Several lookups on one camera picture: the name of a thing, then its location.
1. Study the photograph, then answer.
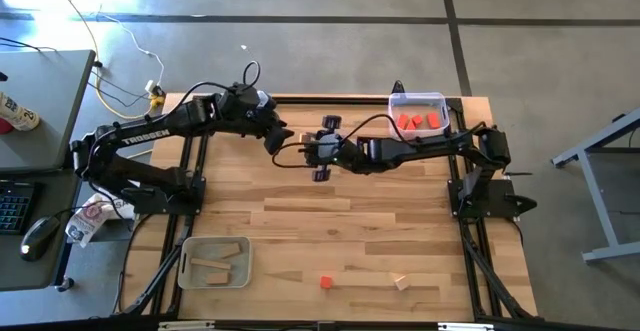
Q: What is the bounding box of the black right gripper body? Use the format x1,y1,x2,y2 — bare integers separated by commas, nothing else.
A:
304,114,347,183

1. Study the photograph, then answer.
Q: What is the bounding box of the crumpled printed paper bag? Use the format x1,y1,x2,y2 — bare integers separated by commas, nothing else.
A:
64,193,136,249

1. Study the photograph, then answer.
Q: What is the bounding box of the yellow cable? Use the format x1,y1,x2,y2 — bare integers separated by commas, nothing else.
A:
94,70,166,121

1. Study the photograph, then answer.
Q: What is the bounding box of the white cable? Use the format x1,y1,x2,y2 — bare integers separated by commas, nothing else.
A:
99,13,166,92

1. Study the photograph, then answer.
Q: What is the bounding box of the black computer mouse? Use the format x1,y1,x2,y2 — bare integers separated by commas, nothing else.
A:
19,215,61,263

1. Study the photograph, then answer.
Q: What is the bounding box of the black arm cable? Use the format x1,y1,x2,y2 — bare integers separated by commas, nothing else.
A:
172,59,262,118
271,113,406,170

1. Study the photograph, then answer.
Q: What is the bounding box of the long natural wooden block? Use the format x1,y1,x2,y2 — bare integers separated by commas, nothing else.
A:
189,257,233,271

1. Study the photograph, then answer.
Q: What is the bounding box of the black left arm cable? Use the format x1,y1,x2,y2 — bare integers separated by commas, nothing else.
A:
172,59,262,118

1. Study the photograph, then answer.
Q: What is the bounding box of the black aluminium table frame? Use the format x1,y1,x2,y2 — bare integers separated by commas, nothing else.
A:
112,81,541,322

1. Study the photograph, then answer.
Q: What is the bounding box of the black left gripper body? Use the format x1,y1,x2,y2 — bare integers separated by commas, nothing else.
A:
247,95,290,157

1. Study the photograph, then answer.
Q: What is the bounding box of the white printed bottle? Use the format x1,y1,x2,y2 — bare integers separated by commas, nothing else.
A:
0,90,41,135

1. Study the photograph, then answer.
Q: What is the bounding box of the grey desk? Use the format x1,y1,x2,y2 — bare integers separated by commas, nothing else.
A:
0,49,96,292

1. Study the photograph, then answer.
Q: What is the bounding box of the black backlit keyboard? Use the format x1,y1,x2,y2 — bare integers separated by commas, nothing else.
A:
0,180,37,236

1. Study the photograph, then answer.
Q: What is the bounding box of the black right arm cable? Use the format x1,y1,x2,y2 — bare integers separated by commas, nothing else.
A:
271,113,406,170

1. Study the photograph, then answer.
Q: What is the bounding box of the grey metal stand frame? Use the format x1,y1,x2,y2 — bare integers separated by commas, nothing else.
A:
551,108,640,265

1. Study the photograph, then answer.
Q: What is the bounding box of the grey translucent plastic bin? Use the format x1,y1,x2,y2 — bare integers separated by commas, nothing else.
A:
175,235,254,291

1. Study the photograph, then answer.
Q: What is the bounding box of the silver metal bracket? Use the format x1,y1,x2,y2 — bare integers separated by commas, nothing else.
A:
437,322,496,331
158,320,216,331

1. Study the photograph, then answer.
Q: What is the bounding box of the clear plastic bin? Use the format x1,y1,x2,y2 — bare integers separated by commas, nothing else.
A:
388,91,452,140

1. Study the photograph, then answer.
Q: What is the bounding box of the black floor cable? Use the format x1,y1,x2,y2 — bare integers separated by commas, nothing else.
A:
88,63,154,110

